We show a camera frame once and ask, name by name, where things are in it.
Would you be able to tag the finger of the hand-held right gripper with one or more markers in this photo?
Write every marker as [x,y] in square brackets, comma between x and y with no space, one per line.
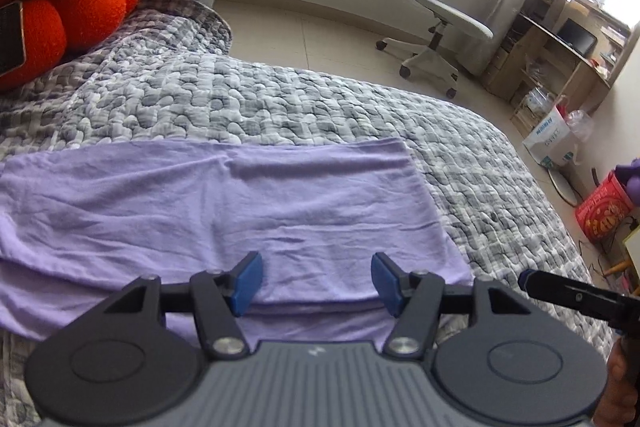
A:
[550,286]

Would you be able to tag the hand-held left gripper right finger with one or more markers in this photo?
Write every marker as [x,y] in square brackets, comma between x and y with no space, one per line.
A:
[385,282]

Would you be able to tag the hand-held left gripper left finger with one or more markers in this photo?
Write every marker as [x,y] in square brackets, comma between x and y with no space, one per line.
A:
[250,279]

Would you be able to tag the lilac garment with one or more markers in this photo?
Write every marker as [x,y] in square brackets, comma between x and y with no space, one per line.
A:
[200,207]

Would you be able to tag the person's right hand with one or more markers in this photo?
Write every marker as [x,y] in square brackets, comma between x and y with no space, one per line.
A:
[612,392]

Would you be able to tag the red basket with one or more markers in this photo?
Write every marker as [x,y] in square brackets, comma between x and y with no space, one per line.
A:
[602,212]

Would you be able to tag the white round pad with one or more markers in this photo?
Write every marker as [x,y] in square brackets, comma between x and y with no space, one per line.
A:
[565,187]

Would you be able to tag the purple plush toy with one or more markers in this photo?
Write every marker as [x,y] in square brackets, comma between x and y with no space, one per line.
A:
[631,182]

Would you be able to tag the white paper bag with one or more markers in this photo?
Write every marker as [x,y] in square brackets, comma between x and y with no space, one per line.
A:
[550,139]

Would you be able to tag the clear plastic bag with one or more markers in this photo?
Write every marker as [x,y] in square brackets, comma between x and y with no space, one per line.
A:
[582,124]

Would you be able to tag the grey checkered quilt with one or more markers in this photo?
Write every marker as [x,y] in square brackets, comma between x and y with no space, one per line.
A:
[300,102]

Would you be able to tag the wooden desk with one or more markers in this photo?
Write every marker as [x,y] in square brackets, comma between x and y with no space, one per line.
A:
[545,57]

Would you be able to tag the black monitor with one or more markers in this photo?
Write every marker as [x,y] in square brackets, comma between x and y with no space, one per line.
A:
[577,38]

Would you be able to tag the white grey office chair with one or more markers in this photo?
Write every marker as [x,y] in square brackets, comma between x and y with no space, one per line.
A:
[445,2]

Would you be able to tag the smartphone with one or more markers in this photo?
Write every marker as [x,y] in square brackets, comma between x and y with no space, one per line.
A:
[11,37]

